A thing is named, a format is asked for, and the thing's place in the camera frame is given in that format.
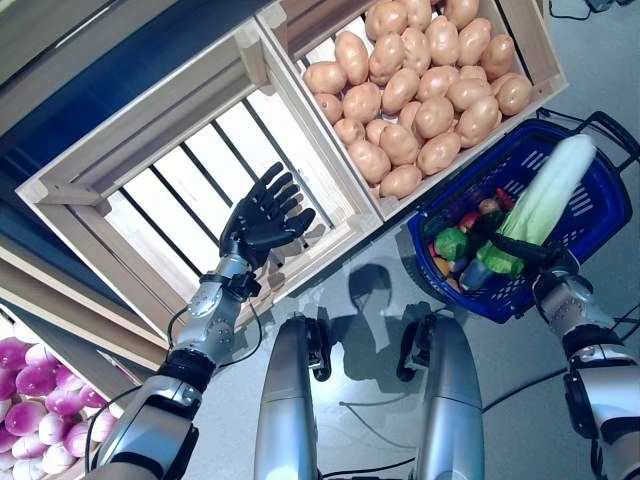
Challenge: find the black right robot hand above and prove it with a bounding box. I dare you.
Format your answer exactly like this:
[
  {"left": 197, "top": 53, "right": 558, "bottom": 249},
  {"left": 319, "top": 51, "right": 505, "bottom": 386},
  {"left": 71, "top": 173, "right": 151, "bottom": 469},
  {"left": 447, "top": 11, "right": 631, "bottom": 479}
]
[{"left": 491, "top": 234, "right": 581, "bottom": 281}]

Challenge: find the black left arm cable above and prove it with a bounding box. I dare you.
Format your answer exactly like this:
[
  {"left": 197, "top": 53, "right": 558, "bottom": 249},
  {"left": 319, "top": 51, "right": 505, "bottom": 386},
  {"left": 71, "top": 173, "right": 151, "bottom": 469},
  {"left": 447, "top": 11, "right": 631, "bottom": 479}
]
[{"left": 83, "top": 297, "right": 261, "bottom": 474}]

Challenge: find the silver robot leg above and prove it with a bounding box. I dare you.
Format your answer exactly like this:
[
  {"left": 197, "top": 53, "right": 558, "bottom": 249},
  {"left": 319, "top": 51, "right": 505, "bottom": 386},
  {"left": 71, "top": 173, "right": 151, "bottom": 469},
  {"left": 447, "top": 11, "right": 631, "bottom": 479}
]
[
  {"left": 253, "top": 312, "right": 334, "bottom": 480},
  {"left": 397, "top": 312, "right": 485, "bottom": 480}
]

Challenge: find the wooden slatted crate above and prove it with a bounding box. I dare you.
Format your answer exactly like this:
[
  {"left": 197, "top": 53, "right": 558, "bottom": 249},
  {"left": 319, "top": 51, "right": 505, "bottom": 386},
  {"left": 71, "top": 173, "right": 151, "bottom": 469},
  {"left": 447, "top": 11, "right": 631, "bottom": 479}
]
[{"left": 14, "top": 22, "right": 386, "bottom": 341}]

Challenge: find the blue plastic shopping basket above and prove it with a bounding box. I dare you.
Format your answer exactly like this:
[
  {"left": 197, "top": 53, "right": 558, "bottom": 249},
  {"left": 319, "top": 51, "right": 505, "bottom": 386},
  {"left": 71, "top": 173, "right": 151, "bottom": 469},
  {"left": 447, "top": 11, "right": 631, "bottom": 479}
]
[{"left": 407, "top": 110, "right": 634, "bottom": 324}]

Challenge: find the silver left robot leg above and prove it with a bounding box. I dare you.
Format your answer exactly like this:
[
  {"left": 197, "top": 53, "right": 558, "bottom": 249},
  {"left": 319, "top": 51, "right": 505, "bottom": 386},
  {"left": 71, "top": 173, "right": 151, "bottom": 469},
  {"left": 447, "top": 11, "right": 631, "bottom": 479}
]
[{"left": 253, "top": 312, "right": 334, "bottom": 480}]

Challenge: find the wide wooden pumpkin crate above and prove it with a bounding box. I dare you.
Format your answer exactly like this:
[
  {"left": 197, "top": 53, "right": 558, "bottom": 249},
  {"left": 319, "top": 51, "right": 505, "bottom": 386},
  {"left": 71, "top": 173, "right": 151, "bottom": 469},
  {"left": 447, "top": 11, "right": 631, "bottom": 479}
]
[{"left": 0, "top": 0, "right": 284, "bottom": 99}]

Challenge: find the green white napa cabbage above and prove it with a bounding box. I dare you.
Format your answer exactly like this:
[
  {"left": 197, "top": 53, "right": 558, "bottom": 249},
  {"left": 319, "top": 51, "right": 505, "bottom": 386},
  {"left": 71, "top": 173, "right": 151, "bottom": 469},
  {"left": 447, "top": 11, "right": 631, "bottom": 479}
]
[
  {"left": 497, "top": 133, "right": 597, "bottom": 249},
  {"left": 458, "top": 240, "right": 526, "bottom": 292}
]

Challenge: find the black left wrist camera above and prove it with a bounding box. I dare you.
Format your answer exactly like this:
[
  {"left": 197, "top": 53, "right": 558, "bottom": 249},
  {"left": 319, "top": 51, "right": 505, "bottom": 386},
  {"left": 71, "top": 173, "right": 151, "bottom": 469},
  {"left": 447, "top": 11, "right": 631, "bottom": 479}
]
[{"left": 227, "top": 272, "right": 261, "bottom": 299}]

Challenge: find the wooden display stand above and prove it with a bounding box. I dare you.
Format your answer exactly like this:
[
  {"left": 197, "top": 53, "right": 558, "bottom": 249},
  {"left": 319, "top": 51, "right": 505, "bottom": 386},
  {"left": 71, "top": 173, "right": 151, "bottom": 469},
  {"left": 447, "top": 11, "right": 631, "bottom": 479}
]
[{"left": 0, "top": 0, "right": 301, "bottom": 374}]

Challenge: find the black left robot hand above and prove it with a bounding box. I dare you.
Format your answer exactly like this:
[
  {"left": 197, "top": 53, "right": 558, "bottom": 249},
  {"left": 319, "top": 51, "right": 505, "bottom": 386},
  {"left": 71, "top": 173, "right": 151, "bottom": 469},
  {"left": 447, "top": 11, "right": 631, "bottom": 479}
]
[{"left": 218, "top": 161, "right": 317, "bottom": 271}]

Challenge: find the silver right robot leg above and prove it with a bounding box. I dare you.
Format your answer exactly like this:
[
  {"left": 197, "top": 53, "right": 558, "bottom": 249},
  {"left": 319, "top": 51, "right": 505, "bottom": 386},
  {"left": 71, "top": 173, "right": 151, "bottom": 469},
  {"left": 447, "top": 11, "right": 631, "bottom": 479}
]
[{"left": 397, "top": 312, "right": 485, "bottom": 480}]

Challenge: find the tan potato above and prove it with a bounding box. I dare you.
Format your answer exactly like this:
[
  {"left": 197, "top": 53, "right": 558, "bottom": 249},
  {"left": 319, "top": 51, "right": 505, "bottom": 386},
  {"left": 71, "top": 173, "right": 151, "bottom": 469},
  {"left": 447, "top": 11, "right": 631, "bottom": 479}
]
[
  {"left": 364, "top": 0, "right": 409, "bottom": 42},
  {"left": 446, "top": 77, "right": 494, "bottom": 112},
  {"left": 398, "top": 99, "right": 424, "bottom": 132},
  {"left": 303, "top": 60, "right": 349, "bottom": 95},
  {"left": 455, "top": 94, "right": 503, "bottom": 149},
  {"left": 399, "top": 27, "right": 432, "bottom": 76},
  {"left": 480, "top": 33, "right": 516, "bottom": 81},
  {"left": 424, "top": 15, "right": 460, "bottom": 66},
  {"left": 364, "top": 118, "right": 390, "bottom": 146},
  {"left": 333, "top": 117, "right": 366, "bottom": 146},
  {"left": 417, "top": 64, "right": 460, "bottom": 101},
  {"left": 333, "top": 30, "right": 371, "bottom": 85},
  {"left": 378, "top": 123, "right": 420, "bottom": 167},
  {"left": 413, "top": 96, "right": 456, "bottom": 140},
  {"left": 342, "top": 81, "right": 384, "bottom": 121},
  {"left": 494, "top": 72, "right": 534, "bottom": 117},
  {"left": 399, "top": 0, "right": 436, "bottom": 30},
  {"left": 313, "top": 93, "right": 345, "bottom": 126},
  {"left": 458, "top": 64, "right": 489, "bottom": 84},
  {"left": 443, "top": 0, "right": 480, "bottom": 30},
  {"left": 347, "top": 138, "right": 392, "bottom": 184},
  {"left": 457, "top": 18, "right": 493, "bottom": 67},
  {"left": 368, "top": 32, "right": 406, "bottom": 86},
  {"left": 378, "top": 164, "right": 424, "bottom": 200},
  {"left": 417, "top": 131, "right": 462, "bottom": 176},
  {"left": 382, "top": 67, "right": 421, "bottom": 115}
]

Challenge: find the wooden potato crate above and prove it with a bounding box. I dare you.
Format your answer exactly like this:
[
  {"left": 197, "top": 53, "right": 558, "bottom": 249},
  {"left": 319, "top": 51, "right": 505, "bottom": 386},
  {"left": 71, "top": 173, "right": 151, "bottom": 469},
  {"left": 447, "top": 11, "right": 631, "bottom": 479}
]
[{"left": 254, "top": 0, "right": 570, "bottom": 224}]

